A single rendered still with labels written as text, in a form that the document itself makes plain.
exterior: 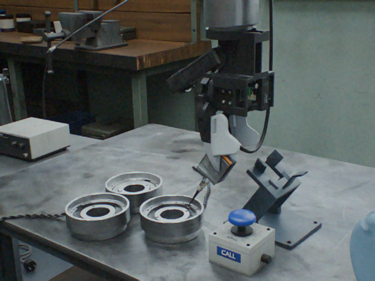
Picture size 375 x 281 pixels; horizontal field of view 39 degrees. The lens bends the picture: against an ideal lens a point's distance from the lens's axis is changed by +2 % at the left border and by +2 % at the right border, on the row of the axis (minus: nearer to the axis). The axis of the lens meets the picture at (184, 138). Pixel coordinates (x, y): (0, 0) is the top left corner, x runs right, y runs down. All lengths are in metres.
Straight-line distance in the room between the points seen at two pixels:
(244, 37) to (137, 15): 2.17
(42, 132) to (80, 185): 0.56
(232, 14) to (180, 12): 1.97
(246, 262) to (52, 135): 1.00
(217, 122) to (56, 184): 0.46
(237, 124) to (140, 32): 2.10
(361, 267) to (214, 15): 0.38
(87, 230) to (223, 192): 0.29
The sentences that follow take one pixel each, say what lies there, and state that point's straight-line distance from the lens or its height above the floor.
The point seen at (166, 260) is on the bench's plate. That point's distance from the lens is 0.80.
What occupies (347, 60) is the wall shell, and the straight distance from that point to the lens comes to 2.39.
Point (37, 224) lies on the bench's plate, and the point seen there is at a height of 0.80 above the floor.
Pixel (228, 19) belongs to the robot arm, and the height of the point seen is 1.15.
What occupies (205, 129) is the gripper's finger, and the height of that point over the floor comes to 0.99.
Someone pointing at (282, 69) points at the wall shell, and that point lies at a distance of 2.53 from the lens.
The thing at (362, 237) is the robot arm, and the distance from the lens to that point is 0.48.
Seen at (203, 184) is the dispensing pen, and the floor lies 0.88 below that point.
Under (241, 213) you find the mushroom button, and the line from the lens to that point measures 0.77.
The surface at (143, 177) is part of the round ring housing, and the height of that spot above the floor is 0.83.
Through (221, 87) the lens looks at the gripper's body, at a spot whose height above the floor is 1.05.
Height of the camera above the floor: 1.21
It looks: 18 degrees down
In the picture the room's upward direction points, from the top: 2 degrees counter-clockwise
